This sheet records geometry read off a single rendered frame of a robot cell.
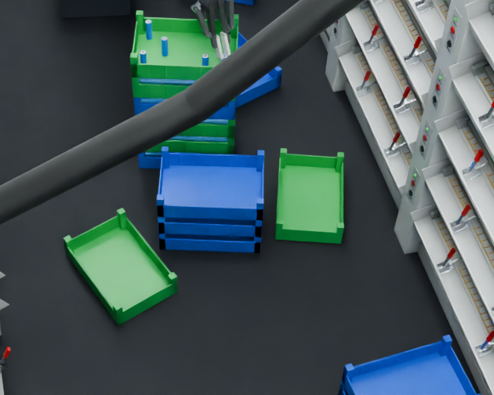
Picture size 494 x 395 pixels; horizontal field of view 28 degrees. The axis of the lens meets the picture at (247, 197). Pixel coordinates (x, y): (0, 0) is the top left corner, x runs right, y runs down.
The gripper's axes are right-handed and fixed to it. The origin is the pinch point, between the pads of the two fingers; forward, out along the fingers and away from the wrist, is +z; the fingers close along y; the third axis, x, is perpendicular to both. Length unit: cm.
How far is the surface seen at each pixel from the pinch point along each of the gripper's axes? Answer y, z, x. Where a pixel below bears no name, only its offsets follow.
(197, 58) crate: 4.3, 5.0, -9.7
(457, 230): -29, 44, 65
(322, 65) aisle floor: -52, 35, -41
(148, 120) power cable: 81, -69, 187
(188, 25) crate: 1.7, -2.3, -18.5
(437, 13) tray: -41, -7, 46
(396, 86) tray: -44, 22, 19
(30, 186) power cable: 89, -66, 184
